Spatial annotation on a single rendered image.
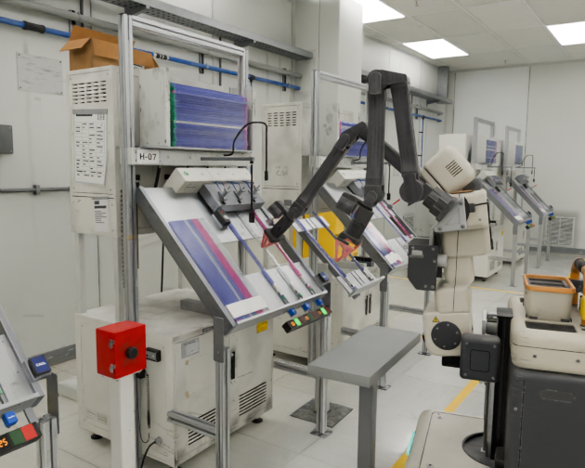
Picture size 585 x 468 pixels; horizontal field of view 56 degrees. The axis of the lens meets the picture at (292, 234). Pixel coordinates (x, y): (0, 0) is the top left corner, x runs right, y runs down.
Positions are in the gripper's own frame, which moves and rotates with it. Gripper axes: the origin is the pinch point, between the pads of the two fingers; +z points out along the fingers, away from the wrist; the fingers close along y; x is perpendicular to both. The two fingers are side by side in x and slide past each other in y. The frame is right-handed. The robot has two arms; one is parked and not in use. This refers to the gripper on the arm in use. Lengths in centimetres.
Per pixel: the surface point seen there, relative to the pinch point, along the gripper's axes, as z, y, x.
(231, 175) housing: -6.1, -3.3, -37.8
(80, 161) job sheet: 21, 49, -72
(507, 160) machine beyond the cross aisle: -10, -607, -55
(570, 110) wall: -104, -761, -74
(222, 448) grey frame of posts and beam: 33, 53, 64
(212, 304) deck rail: 2, 49, 20
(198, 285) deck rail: 3, 49, 10
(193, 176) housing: -6.2, 22.9, -37.6
